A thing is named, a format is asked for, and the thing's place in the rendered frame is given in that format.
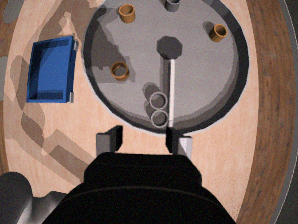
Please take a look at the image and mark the bronze ring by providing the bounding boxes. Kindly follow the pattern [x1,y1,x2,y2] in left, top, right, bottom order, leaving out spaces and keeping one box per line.
[209,24,227,42]
[119,4,136,24]
[111,61,129,81]

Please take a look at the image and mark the blue tray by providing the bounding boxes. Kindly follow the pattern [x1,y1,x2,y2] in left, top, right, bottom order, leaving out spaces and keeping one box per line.
[26,36,79,103]

